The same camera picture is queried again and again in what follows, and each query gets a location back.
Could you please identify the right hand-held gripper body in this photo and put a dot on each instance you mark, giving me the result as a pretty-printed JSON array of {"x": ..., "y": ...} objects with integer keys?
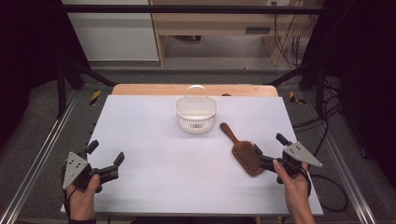
[{"x": 300, "y": 154}]

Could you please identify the white cabinet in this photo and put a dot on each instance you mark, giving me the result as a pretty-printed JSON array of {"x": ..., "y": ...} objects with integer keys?
[{"x": 115, "y": 37}]

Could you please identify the brown wooden hairbrush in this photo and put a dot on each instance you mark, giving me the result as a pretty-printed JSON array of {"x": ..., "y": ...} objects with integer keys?
[{"x": 244, "y": 154}]

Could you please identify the white plastic basket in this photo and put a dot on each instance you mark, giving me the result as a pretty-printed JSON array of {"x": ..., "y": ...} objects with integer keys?
[{"x": 196, "y": 109}]

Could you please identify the person's left hand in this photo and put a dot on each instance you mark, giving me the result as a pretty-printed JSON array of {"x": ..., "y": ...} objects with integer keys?
[{"x": 82, "y": 202}]

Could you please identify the white table cover sheet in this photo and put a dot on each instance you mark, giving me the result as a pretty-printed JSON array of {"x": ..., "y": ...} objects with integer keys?
[{"x": 162, "y": 174}]

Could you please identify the black horizontal frame bar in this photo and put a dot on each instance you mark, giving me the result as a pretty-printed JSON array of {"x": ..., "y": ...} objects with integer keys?
[{"x": 186, "y": 9}]

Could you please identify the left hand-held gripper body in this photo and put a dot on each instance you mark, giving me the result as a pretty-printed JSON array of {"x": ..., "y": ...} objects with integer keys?
[{"x": 74, "y": 169}]

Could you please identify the black frame strut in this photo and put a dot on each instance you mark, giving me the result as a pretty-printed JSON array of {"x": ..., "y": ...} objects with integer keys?
[
  {"x": 93, "y": 74},
  {"x": 295, "y": 73}
]

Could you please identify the black curtain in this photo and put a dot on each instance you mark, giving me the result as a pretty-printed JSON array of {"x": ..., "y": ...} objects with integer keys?
[
  {"x": 28, "y": 62},
  {"x": 364, "y": 77}
]

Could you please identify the yellow black tape strip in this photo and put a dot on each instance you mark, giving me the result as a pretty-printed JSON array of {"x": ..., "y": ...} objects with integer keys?
[
  {"x": 294, "y": 98},
  {"x": 95, "y": 97}
]

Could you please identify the wooden table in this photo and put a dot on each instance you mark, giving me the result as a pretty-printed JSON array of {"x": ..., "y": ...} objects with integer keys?
[{"x": 149, "y": 89}]

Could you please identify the aluminium floor rail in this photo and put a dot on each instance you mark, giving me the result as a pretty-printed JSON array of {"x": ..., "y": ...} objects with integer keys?
[
  {"x": 40, "y": 155},
  {"x": 342, "y": 168}
]

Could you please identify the person's right hand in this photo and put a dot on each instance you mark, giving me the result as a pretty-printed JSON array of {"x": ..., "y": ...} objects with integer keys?
[{"x": 295, "y": 189}]

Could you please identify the light wooden desk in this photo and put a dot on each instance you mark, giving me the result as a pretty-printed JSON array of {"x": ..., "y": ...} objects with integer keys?
[{"x": 214, "y": 23}]

